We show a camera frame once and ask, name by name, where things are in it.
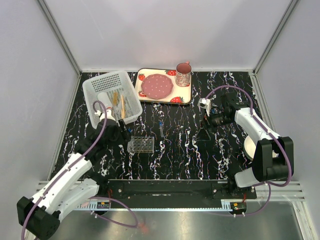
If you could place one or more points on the wooden test tube clamp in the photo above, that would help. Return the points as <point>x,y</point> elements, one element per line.
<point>123,110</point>

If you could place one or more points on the clear test tube rack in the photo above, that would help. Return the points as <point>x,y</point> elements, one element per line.
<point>141,144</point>

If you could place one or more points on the brown test tube brush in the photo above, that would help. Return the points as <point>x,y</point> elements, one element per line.
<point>115,99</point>

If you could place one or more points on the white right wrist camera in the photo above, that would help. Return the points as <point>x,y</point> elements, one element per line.
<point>205,103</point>

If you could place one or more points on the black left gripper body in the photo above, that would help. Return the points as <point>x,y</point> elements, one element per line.
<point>117,139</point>

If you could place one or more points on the white ceramic bowl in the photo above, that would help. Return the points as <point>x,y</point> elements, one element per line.
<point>249,148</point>

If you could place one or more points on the strawberry pattern tray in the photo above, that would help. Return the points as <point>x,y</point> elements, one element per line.
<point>179,95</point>

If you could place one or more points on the white plastic mesh basket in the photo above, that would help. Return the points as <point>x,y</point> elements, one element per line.
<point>116,81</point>

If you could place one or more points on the white red-capped wash bottle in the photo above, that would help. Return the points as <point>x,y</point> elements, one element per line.
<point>103,97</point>

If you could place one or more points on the pink polka dot plate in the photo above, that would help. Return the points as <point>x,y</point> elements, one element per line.
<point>157,86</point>

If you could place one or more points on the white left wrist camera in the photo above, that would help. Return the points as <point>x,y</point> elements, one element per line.
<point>105,115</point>

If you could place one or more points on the pink floral mug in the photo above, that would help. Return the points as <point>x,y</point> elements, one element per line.
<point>183,74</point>

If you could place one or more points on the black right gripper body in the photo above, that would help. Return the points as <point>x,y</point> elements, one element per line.
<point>218,119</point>

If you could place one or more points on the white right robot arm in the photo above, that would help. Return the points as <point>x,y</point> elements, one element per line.
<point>273,157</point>

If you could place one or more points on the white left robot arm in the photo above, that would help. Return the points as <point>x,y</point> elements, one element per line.
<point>42,213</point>

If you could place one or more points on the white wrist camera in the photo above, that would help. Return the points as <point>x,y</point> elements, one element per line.
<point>105,115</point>
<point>205,103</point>

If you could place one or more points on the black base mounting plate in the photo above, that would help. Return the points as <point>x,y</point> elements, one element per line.
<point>212,189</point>

